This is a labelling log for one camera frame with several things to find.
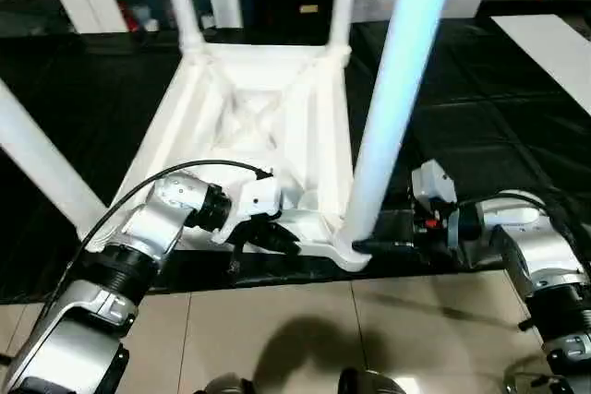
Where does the dark robot foot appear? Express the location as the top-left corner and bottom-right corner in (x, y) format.
(336, 368), (407, 394)
(202, 371), (259, 394)

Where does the white plastic table leg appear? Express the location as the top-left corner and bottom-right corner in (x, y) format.
(161, 0), (207, 57)
(340, 0), (464, 261)
(325, 0), (359, 61)
(0, 79), (110, 247)

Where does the chrome tube frame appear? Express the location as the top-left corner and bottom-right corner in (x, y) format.
(502, 354), (573, 394)

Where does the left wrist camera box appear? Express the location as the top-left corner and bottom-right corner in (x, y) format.
(211, 176), (283, 245)

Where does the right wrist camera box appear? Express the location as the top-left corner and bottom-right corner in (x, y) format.
(410, 159), (463, 257)

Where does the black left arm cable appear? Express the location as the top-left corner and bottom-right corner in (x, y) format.
(36, 161), (276, 335)

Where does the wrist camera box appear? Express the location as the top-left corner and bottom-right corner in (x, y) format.
(211, 176), (283, 245)
(410, 159), (463, 257)

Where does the black work mat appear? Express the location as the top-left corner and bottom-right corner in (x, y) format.
(0, 15), (591, 305)

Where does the dark right robot foot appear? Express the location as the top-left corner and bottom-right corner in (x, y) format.
(336, 368), (407, 394)

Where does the dark left robot foot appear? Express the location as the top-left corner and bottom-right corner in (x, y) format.
(202, 371), (259, 394)

